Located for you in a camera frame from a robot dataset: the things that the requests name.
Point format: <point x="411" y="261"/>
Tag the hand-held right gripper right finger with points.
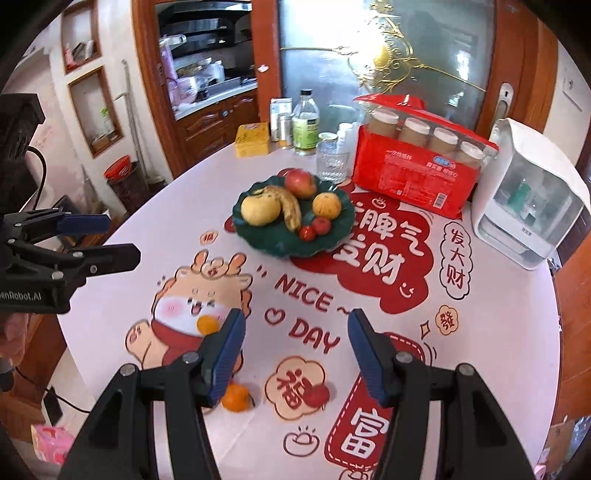
<point x="367" y="357"/>

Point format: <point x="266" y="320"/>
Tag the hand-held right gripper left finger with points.
<point x="226" y="355"/>

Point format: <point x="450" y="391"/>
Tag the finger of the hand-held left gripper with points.
<point x="106" y="257"/>
<point x="83" y="224"/>

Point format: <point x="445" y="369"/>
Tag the small mandarin orange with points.
<point x="207" y="324"/>

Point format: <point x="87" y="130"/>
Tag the round orange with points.
<point x="236" y="398"/>

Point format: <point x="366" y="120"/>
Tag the red cherry tomato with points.
<point x="306" y="233"/>
<point x="317" y="395"/>
<point x="322" y="225"/>

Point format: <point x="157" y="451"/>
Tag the dark green scalloped plate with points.
<point x="277" y="241"/>

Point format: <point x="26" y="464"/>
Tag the yellow pear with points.
<point x="261" y="210"/>

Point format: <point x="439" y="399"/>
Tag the spotted ripe banana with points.
<point x="292" y="212"/>

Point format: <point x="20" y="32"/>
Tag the yellow orange with sticker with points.
<point x="327" y="204"/>

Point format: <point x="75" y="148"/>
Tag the red apple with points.
<point x="300" y="183"/>

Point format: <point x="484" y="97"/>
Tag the person's left hand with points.
<point x="14" y="334"/>

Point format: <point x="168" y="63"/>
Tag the dark bin with red lid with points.
<point x="124" y="184"/>

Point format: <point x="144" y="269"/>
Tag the pink packet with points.
<point x="51" y="443"/>

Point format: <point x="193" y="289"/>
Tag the wooden kitchen cabinet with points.
<point x="212" y="124"/>

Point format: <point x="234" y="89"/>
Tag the pink kitchen containers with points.
<point x="178" y="78"/>

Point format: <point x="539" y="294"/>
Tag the red box with jars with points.
<point x="406" y="180"/>

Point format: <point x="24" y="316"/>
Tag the yellow tin box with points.
<point x="251" y="141"/>

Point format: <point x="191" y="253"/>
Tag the clear glass cup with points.
<point x="332" y="161"/>

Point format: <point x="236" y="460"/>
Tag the wooden side cabinet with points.
<point x="575" y="286"/>

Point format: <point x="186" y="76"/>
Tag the silver metal can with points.
<point x="285" y="129"/>

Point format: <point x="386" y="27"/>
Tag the small jar with white lid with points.
<point x="327" y="137"/>

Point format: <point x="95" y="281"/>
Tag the white plastic bottle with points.
<point x="345" y="134"/>

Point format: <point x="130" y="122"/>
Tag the white storage cabinet box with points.
<point x="526" y="198"/>

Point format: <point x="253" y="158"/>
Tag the white carton box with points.
<point x="278" y="106"/>

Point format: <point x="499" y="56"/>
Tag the glass bottle with green label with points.
<point x="305" y="129"/>

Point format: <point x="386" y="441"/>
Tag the red cardboard jar tray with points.
<point x="383" y="101"/>

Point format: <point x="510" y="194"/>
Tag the gold door ornament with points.
<point x="383" y="57"/>

